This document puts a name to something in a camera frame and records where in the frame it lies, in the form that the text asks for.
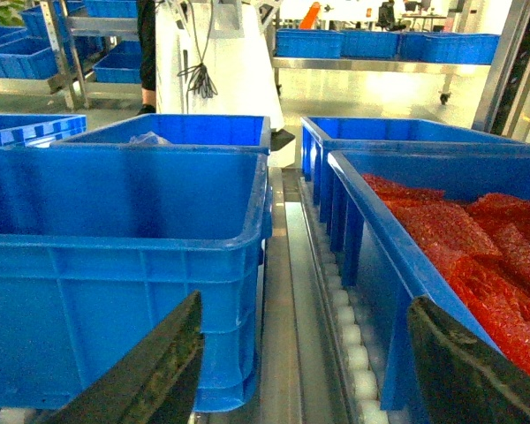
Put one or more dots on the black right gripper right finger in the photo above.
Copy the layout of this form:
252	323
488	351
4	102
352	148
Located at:
461	378

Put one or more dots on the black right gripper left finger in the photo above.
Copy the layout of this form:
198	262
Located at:
155	382

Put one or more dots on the large blue plastic crate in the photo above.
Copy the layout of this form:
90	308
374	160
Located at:
98	243

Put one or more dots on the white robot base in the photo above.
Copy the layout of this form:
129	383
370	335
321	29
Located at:
212	57

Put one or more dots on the metal shelf rack left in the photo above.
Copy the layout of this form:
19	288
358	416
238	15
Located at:
78	82

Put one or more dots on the red bubble wrap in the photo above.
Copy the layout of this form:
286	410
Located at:
481	249

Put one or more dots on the blue crate with red wrap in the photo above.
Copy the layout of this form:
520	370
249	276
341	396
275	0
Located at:
385	267

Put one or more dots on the clear plastic bag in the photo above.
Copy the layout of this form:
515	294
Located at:
149	139

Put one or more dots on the blue crate behind left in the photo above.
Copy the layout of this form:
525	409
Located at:
252	133

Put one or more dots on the blue crate behind right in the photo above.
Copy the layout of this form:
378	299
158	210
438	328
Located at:
322	135

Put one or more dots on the blue crate far left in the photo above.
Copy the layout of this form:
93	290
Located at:
36	129

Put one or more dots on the metal cart with crates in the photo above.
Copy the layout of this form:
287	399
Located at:
363	65

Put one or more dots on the blue crate lower rack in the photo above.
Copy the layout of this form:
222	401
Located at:
120	65

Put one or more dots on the blue crate on cart right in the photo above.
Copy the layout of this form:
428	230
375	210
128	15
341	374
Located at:
448	48

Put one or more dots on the blue crate on cart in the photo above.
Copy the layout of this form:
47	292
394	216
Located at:
301	43
448	48
361	44

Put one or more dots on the blue crate on left rack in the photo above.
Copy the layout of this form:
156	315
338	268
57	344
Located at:
27	59

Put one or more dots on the blue crate on cart middle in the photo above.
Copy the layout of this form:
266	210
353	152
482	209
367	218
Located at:
361	44

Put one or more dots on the person leg in black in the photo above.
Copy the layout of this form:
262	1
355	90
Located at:
146	35

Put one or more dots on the blue crate on cart left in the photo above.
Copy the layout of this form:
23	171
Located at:
301	43

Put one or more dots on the white roller conveyor rail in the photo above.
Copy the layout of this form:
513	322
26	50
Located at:
351	337

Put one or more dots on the metal shelf post right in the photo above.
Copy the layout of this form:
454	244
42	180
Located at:
504	107

